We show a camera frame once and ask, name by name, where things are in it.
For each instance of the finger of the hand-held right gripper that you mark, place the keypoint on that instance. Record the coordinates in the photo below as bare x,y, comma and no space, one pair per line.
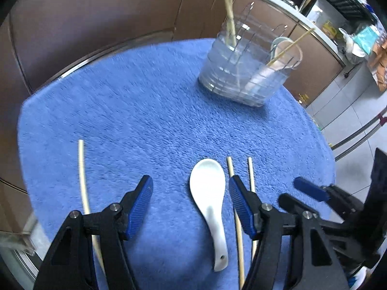
311,188
291,204

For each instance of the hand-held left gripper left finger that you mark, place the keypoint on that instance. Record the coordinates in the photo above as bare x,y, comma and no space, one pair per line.
139,208

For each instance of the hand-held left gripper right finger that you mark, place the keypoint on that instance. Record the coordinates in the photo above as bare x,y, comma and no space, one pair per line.
242,208

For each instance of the white ceramic spoon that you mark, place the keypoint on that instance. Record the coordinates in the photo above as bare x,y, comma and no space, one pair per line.
290,58
208,205

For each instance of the clear plastic utensil holder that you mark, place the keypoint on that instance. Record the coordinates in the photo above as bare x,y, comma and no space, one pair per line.
235,72

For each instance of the oil bottle with yellow cap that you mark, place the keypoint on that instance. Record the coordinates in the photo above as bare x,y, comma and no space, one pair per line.
304,99

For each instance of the blue terry towel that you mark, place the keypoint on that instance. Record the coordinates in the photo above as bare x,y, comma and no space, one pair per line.
136,111

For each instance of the orange floral apron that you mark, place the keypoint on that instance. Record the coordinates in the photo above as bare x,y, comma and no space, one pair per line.
379,66

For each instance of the light blue plastic bag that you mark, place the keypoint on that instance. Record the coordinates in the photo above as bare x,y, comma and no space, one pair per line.
366,39

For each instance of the white kitchen countertop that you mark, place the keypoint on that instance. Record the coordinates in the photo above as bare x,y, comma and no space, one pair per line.
302,18

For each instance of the black dish rack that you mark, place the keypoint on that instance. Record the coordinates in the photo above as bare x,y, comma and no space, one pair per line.
344,1

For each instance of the metal tube frame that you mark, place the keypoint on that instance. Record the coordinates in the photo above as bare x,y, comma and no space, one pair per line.
359,136

